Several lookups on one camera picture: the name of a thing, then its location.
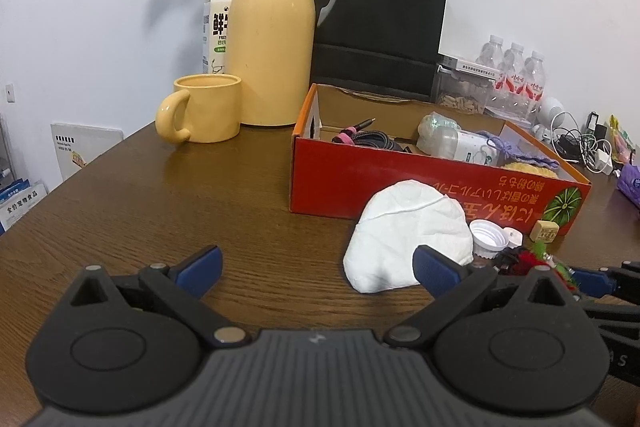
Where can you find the white board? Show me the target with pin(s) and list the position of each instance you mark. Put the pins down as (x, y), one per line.
(82, 147)

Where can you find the white charger plug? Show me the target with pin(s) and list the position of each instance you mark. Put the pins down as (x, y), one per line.
(604, 162)

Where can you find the red artificial rose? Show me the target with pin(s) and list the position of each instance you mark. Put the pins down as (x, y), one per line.
(525, 257)

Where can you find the white smooth bottle cap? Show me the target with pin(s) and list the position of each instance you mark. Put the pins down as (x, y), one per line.
(515, 238)

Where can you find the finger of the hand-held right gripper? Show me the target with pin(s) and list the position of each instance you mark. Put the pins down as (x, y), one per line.
(592, 281)
(610, 309)

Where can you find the clear seed container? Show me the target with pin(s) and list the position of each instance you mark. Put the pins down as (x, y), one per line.
(460, 99)

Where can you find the clear plastic bottle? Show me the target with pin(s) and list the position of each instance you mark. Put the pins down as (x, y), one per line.
(435, 123)

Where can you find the purple knit pouch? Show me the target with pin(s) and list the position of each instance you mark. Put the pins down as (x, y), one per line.
(505, 144)

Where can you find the yellow plush toy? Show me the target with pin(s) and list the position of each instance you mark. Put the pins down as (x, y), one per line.
(525, 169)

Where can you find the black paper bag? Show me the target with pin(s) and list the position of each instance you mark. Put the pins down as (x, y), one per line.
(380, 17)

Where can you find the yellow mug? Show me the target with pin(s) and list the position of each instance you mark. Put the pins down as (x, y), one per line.
(210, 109)

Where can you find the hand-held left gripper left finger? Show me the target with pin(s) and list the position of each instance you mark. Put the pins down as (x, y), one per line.
(204, 268)

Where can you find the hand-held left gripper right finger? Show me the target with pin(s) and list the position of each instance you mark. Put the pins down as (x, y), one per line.
(434, 273)

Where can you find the red cardboard box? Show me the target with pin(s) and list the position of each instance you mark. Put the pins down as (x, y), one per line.
(340, 177)

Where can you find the white milk carton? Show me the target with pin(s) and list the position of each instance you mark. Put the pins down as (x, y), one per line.
(217, 22)

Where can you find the small wooden block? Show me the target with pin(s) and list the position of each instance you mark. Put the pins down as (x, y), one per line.
(545, 232)

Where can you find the purple packet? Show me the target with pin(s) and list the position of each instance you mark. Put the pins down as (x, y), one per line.
(631, 179)

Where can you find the white wall socket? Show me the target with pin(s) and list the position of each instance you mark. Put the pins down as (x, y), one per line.
(10, 93)

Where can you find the small black adapter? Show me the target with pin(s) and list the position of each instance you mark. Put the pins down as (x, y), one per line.
(593, 121)

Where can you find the colourful snack packet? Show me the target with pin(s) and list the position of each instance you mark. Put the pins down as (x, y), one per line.
(620, 139)

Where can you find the white tissue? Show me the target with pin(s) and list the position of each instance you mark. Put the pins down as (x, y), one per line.
(405, 237)

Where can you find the blue pamphlets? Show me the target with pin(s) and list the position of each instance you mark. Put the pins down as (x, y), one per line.
(20, 202)

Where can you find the white round desk device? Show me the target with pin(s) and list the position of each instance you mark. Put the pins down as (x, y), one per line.
(547, 109)

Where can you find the white ridged bottle cap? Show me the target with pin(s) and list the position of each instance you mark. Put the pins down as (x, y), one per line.
(487, 247)

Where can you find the yellow thermos jug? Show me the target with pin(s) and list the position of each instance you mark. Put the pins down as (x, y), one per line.
(270, 47)

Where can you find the small flat white box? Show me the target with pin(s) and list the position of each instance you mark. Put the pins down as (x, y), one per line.
(472, 67)

